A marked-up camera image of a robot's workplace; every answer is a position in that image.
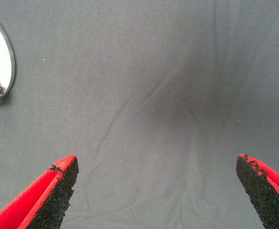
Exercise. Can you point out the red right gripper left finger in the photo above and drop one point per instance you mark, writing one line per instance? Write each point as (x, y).
(34, 202)

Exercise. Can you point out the dark grey table cloth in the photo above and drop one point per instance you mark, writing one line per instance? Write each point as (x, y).
(139, 83)

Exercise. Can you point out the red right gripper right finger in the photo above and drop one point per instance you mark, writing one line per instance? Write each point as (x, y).
(268, 198)

